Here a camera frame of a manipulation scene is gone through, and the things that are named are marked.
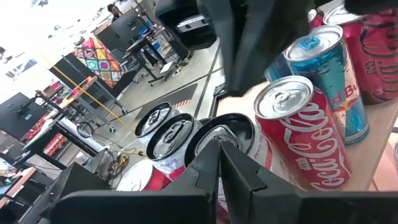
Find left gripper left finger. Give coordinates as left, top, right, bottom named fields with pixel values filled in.
left=49, top=139, right=220, bottom=224

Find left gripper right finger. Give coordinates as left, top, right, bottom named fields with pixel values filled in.
left=219, top=141, right=398, bottom=224

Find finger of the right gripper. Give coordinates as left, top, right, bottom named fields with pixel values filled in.
left=198, top=0, right=276, bottom=96
left=264, top=0, right=315, bottom=57

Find red Fanta strawberry can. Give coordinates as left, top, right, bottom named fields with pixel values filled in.
left=116, top=159, right=187, bottom=192

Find white Celsius peach can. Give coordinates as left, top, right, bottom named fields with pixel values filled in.
left=146, top=113, right=203, bottom=181

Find white Celsius palm can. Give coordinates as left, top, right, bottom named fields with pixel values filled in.
left=134, top=101, right=181, bottom=147
left=185, top=112, right=290, bottom=187

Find black equipment cabinet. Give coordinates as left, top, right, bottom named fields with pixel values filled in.
left=154, top=0, right=218, bottom=51

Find black computer tower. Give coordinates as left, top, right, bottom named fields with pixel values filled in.
left=46, top=161, right=111, bottom=202

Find black hazard-striped floor mat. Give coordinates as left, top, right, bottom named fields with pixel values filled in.
left=134, top=83, right=199, bottom=121

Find black standing desk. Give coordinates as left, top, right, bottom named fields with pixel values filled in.
left=126, top=27, right=190, bottom=86

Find red storage bins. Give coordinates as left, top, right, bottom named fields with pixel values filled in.
left=23, top=118, right=68, bottom=157

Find wood-topped grey desk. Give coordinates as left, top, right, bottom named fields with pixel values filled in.
left=0, top=167, right=39, bottom=210

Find person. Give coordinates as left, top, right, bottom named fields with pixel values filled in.
left=107, top=2, right=124, bottom=22

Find wooden workbench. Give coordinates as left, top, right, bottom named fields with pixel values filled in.
left=35, top=75, right=129, bottom=133

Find colourful patchwork quilt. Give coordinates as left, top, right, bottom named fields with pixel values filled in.
left=73, top=37, right=124, bottom=90

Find black partition panel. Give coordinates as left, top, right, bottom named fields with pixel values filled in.
left=49, top=52, right=103, bottom=103

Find black flat screen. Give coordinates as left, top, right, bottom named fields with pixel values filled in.
left=0, top=92, right=48, bottom=140

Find yellow floor cable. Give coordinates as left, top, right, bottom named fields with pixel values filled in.
left=108, top=151, right=139, bottom=175

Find black aluminium rig frame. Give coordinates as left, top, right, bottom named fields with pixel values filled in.
left=208, top=82, right=231, bottom=118

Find black coiled cable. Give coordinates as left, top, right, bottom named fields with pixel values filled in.
left=76, top=121, right=94, bottom=138

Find yellow hanging cord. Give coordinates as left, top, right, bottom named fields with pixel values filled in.
left=51, top=65, right=125, bottom=125

